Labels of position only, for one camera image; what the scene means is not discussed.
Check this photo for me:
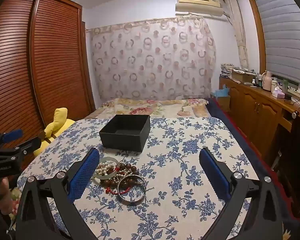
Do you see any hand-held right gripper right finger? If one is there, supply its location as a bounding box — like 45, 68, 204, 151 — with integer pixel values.
199, 147, 283, 240

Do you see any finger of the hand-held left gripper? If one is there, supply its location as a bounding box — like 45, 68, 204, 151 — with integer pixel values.
0, 129, 24, 147
14, 137, 42, 153

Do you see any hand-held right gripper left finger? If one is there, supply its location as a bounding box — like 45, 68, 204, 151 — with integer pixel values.
15, 147, 100, 240

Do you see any pearl bead bracelet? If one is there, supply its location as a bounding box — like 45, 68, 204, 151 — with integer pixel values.
94, 161, 118, 176

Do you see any pale green jade bangle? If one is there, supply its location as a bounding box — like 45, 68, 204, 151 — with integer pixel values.
91, 156, 120, 180

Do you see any red string bracelet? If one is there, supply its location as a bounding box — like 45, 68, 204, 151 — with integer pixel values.
105, 164, 131, 196

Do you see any large brown bead bracelet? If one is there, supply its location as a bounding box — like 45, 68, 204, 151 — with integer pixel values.
117, 163, 140, 176

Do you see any small dark bead bracelet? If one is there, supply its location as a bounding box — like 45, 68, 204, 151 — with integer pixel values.
104, 174, 141, 188

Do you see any black storage box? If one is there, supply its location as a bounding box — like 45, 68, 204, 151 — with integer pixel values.
99, 114, 151, 153

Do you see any silver metal bangle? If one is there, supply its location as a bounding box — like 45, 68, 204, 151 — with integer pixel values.
117, 175, 147, 204

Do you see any person's left hand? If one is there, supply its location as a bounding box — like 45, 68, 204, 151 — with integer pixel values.
0, 177, 17, 214

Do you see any yellow plush toy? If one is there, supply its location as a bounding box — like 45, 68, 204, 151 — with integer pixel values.
34, 107, 77, 157

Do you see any dark blue blanket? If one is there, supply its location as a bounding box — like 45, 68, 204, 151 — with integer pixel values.
206, 97, 300, 230

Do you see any blue floral tablecloth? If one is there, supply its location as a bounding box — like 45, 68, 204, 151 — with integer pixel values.
16, 116, 263, 240

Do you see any long wooden cabinet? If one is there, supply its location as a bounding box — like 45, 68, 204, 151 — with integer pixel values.
219, 76, 300, 160

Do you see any blue plastic bag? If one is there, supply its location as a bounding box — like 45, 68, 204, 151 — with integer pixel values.
211, 84, 230, 98

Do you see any brown slatted wooden wardrobe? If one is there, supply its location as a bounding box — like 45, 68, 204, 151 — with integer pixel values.
0, 0, 96, 175

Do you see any floral bed sheet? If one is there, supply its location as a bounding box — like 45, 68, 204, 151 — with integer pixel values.
85, 97, 212, 119

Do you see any pink tissue box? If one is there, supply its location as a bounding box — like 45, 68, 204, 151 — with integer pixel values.
272, 86, 285, 98

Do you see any cardboard box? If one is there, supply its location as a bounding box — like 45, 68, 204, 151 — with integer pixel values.
230, 69, 255, 83

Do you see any pink thermos jug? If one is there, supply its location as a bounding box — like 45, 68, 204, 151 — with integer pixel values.
262, 70, 273, 92

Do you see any stack of folded cloths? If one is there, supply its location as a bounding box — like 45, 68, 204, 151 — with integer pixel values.
220, 63, 234, 77

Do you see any circle patterned curtain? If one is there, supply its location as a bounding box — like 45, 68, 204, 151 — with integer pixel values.
90, 17, 217, 103

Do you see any cream tied curtain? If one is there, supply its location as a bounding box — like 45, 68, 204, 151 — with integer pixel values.
224, 0, 249, 69

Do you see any grey window blind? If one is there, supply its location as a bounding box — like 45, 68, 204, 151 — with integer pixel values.
252, 0, 300, 85

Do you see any cream air conditioner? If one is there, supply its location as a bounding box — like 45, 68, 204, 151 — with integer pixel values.
175, 0, 225, 17

